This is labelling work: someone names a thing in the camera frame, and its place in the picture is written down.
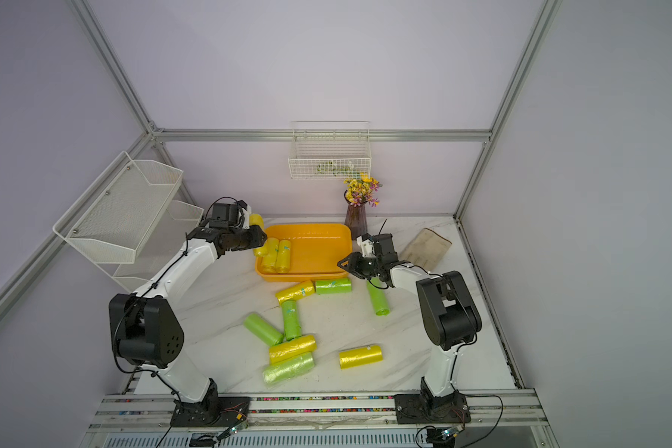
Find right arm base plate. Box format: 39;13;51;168
394;392;472;425

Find yellow trash bag roll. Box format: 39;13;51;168
274;281;315;304
269;335;317;365
339;345;384;370
253;237;280;274
248;213;265;231
274;239;291;274

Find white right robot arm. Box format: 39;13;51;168
337;233;483;413

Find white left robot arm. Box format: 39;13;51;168
108;225;267;404

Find white wire wall basket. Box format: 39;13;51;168
289;121;373;180

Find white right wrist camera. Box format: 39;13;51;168
356;233;375;258

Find aluminium corner frame post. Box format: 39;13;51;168
453;0;562;225

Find cream work glove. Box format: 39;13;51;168
399;228;453;272

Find yellow purple artificial flowers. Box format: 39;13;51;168
343;173;382;207

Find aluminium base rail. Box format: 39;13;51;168
88;389;549;433

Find light green trash bag roll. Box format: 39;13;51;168
262;353;315;386

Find white mesh lower shelf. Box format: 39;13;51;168
111;201;203;291

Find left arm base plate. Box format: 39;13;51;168
170;396;251;427

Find orange plastic storage box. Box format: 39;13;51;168
255;223;353;283

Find purple glass vase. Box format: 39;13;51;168
343;192;368;241

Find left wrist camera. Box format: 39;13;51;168
206;200;250;229

